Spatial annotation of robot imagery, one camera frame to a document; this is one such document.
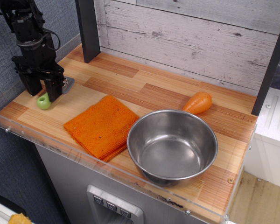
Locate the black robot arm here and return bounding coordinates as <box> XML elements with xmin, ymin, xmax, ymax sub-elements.
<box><xmin>0</xmin><ymin>0</ymin><xmax>66</xmax><ymax>102</ymax></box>

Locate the green handled grey spatula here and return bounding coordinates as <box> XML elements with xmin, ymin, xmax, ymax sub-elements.
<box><xmin>36</xmin><ymin>77</ymin><xmax>75</xmax><ymax>110</ymax></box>

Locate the grey toy fridge cabinet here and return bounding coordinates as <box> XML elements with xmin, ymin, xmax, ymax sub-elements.
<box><xmin>35</xmin><ymin>142</ymin><xmax>224</xmax><ymax>224</ymax></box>

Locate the white toy sink counter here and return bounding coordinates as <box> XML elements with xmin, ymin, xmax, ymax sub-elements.
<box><xmin>244</xmin><ymin>88</ymin><xmax>280</xmax><ymax>186</ymax></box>

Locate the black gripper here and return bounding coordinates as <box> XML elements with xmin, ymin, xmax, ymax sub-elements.
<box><xmin>12</xmin><ymin>32</ymin><xmax>65</xmax><ymax>102</ymax></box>

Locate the yellow object bottom left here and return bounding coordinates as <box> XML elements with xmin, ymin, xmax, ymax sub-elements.
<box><xmin>8</xmin><ymin>213</ymin><xmax>32</xmax><ymax>224</ymax></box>

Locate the orange toy carrot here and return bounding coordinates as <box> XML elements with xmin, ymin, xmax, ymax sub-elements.
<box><xmin>182</xmin><ymin>91</ymin><xmax>212</xmax><ymax>114</ymax></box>

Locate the dark vertical post left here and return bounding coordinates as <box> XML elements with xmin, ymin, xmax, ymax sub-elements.
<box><xmin>75</xmin><ymin>0</ymin><xmax>101</xmax><ymax>63</ymax></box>

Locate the dark vertical post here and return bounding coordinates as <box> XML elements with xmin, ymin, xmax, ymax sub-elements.
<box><xmin>75</xmin><ymin>0</ymin><xmax>101</xmax><ymax>63</ymax></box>
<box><xmin>251</xmin><ymin>34</ymin><xmax>280</xmax><ymax>116</ymax></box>

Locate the clear acrylic guard rail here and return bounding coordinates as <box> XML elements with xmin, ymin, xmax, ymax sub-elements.
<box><xmin>0</xmin><ymin>111</ymin><xmax>229</xmax><ymax>222</ymax></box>

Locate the stainless steel bowl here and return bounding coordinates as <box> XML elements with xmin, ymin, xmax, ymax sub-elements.
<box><xmin>127</xmin><ymin>110</ymin><xmax>218</xmax><ymax>187</ymax></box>

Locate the dark vertical post right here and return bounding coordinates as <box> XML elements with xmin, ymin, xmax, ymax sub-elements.
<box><xmin>251</xmin><ymin>34</ymin><xmax>280</xmax><ymax>116</ymax></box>

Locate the silver dispenser button panel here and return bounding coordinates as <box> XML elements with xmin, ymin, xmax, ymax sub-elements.
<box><xmin>87</xmin><ymin>184</ymin><xmax>144</xmax><ymax>224</ymax></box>

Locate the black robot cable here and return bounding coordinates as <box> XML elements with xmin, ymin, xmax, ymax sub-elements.
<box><xmin>42</xmin><ymin>28</ymin><xmax>61</xmax><ymax>52</ymax></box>

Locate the orange folded towel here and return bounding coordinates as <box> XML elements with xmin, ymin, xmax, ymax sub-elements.
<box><xmin>63</xmin><ymin>95</ymin><xmax>139</xmax><ymax>162</ymax></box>

